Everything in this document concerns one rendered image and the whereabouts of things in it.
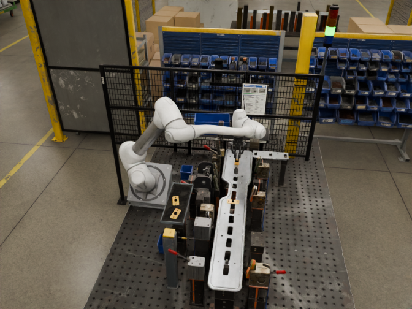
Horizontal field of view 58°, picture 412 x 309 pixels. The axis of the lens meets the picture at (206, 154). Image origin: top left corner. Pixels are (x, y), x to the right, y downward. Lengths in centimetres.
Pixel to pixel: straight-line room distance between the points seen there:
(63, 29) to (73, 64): 42
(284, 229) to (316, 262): 35
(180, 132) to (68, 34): 273
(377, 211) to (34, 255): 346
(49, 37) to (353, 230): 397
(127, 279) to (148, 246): 30
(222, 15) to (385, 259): 676
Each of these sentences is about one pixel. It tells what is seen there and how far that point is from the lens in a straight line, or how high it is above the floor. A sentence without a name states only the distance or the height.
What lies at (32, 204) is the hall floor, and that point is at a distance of 449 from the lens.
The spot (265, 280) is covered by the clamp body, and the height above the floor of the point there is 100.
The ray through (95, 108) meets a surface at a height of 52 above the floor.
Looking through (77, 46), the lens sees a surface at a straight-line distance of 478.
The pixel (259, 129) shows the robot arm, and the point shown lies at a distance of 260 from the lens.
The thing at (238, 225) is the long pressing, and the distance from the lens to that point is 242.
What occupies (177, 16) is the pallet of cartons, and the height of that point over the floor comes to 105.
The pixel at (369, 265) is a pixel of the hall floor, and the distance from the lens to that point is 380.
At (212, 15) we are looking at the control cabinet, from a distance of 920.
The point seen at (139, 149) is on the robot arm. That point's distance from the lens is 273.
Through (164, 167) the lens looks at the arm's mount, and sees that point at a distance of 299.
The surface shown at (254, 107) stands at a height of 123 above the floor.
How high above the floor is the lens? 270
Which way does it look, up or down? 34 degrees down
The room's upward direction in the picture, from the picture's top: straight up
